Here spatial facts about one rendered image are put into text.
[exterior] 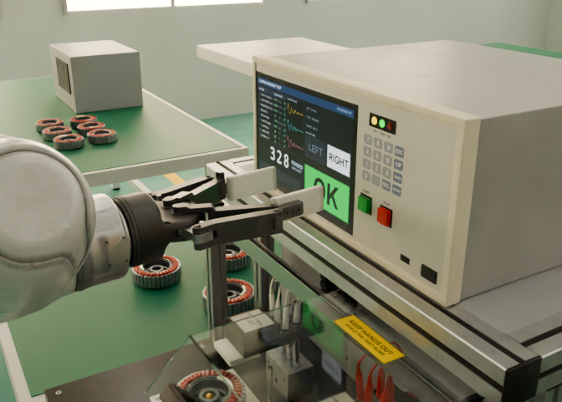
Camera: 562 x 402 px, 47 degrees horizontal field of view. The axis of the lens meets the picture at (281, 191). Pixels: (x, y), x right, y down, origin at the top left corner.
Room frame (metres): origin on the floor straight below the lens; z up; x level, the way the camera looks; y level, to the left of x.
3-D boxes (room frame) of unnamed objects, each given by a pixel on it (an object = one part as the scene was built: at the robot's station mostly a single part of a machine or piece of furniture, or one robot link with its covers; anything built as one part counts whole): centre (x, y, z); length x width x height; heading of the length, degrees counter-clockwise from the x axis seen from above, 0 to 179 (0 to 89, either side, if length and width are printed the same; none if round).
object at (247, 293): (1.20, 0.11, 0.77); 0.11 x 0.11 x 0.04
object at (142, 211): (0.63, 0.13, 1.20); 0.09 x 0.08 x 0.07; 124
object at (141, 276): (1.32, 0.29, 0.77); 0.11 x 0.11 x 0.04
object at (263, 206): (0.63, 0.06, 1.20); 0.11 x 0.01 x 0.04; 96
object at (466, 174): (0.87, -0.23, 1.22); 0.44 x 0.39 x 0.20; 30
